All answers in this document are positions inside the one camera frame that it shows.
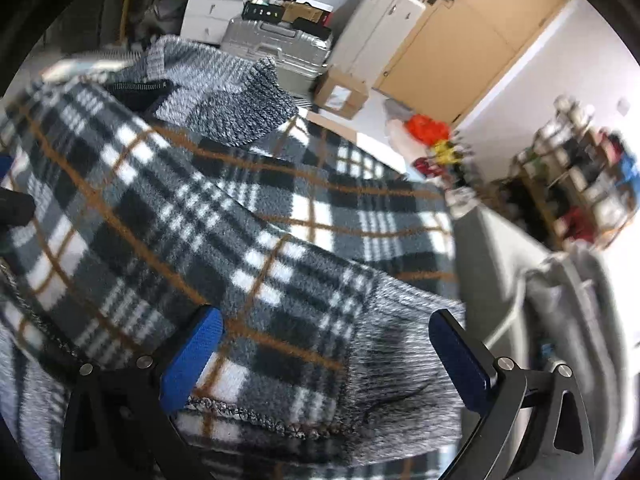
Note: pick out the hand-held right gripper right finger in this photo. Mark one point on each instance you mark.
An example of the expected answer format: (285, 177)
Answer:
(460, 365)

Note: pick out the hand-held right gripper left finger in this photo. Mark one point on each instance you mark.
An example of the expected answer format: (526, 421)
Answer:
(192, 360)

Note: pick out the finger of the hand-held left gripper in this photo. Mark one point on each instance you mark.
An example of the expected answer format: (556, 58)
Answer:
(15, 209)
(5, 167)

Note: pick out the plaid fleece jacket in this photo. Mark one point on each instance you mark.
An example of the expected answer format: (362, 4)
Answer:
(200, 200)

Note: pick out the wooden shoe rack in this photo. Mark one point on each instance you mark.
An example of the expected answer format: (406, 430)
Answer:
(565, 180)

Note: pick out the orange bag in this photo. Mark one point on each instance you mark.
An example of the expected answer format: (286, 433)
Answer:
(427, 129)

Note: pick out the white drawer desk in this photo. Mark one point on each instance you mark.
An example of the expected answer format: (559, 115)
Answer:
(215, 0)

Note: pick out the small cardboard box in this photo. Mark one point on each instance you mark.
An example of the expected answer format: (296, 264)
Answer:
(340, 92)

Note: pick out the black flat box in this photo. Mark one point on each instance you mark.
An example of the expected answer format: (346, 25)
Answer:
(261, 11)

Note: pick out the silver suitcase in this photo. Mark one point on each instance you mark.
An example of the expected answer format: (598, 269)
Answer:
(280, 45)

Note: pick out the wooden door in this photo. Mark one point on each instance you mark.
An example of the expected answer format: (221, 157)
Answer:
(475, 35)

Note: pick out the brown and black box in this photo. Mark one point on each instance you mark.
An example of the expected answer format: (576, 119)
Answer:
(307, 14)

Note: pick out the cream cabinet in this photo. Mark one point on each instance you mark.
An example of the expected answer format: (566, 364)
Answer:
(375, 30)

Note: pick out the white light switch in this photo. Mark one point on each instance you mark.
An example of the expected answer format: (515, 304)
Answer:
(623, 106)

